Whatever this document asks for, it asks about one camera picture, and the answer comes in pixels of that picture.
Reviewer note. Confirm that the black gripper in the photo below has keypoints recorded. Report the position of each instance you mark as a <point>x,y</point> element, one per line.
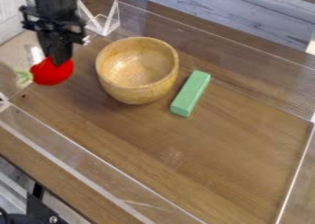
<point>55,20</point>

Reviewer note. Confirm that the red plush tomato toy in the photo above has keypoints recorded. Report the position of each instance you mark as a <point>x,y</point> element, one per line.
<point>46,73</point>

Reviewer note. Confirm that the wooden bowl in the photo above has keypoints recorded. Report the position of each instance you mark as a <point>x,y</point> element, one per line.
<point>138,69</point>

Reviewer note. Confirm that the green rectangular block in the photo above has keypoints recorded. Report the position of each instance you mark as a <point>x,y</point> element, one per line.
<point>190,93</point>

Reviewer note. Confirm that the black clamp under table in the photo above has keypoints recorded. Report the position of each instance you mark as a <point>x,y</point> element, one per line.
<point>38,212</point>

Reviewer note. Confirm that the clear acrylic tray wall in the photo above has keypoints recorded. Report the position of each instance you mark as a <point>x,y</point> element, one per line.
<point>134,164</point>

